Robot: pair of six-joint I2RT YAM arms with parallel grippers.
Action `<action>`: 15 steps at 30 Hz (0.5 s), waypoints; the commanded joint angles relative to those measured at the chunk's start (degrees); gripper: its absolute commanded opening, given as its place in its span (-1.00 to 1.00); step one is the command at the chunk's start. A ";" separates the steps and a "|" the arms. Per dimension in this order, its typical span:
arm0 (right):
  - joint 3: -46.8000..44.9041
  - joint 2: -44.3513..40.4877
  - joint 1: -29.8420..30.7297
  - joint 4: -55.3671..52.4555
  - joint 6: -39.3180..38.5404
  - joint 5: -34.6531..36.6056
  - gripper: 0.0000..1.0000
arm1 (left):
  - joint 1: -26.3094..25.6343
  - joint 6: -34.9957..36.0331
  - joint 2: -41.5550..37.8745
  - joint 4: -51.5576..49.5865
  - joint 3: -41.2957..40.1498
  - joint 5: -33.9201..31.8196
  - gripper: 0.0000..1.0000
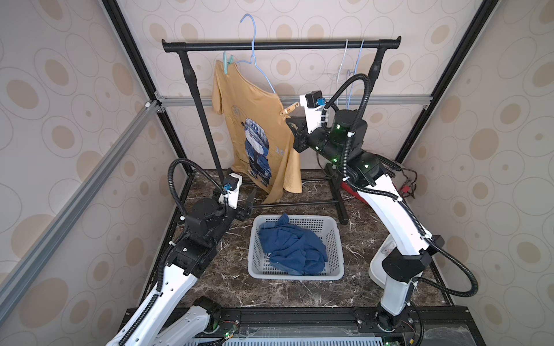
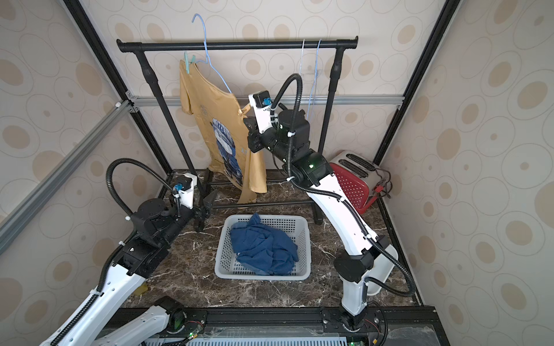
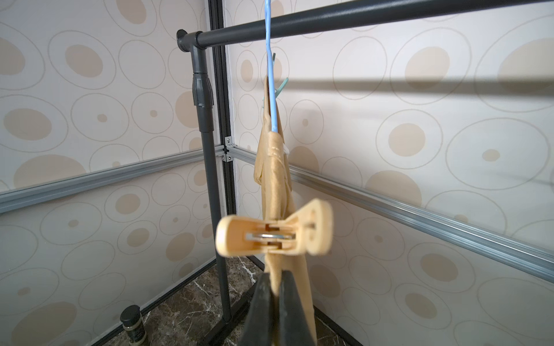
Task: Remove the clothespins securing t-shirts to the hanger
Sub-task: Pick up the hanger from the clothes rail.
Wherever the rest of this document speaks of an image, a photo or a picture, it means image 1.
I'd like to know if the red polka dot toaster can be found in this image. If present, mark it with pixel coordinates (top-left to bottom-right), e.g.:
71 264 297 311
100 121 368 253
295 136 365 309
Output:
340 182 368 205

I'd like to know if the teal plastic clothespin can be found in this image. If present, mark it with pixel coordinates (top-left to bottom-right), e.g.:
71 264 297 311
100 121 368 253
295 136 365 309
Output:
222 51 235 74

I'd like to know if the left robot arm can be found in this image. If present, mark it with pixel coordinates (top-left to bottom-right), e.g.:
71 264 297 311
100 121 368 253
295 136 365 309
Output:
109 192 256 345

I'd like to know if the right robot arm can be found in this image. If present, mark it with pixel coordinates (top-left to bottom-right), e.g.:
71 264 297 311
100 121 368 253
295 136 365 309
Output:
286 110 435 332

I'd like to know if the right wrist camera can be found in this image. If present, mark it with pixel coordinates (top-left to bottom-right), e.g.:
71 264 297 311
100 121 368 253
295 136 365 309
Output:
300 90 328 134

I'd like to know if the black clothes rack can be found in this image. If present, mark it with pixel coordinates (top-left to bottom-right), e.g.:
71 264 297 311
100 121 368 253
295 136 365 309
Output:
162 36 403 226

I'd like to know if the black toaster power cable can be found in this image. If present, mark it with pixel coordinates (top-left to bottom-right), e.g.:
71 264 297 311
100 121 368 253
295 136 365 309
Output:
384 159 419 199

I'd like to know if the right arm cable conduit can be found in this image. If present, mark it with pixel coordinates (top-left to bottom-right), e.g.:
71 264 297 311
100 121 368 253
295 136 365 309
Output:
322 73 480 298

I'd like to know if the light blue plastic hanger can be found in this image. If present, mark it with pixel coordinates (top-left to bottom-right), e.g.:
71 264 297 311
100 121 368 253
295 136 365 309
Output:
346 40 365 109

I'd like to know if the navy blue t-shirt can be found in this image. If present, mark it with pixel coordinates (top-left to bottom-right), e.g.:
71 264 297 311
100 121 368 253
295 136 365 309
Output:
258 213 328 275

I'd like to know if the white plastic basket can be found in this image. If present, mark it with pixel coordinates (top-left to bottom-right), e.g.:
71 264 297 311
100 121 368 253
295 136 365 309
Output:
248 215 344 281

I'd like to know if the white plastic bin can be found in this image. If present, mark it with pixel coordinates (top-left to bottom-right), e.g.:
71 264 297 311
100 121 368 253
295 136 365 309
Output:
369 235 396 289

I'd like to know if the white wire hanger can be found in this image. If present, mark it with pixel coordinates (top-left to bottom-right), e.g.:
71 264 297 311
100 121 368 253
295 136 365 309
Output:
336 39 349 86

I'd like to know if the pale blue wire hanger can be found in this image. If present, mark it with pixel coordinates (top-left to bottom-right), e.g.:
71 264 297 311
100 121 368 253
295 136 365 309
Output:
237 13 276 94

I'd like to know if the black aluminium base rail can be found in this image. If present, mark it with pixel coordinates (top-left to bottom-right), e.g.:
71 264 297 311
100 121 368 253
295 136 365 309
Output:
126 298 485 345

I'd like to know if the mustard yellow t-shirt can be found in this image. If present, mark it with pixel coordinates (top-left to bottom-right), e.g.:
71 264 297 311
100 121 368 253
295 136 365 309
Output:
212 61 302 203

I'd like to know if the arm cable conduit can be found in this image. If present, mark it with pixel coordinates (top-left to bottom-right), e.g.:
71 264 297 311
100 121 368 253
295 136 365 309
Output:
322 73 480 298
117 158 229 346

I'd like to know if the yellow plastic clothespin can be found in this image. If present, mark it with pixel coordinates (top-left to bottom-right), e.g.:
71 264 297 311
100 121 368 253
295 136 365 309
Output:
280 102 300 117

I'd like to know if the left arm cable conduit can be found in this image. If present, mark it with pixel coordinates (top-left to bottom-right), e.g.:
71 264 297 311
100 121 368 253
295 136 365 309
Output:
117 158 229 346

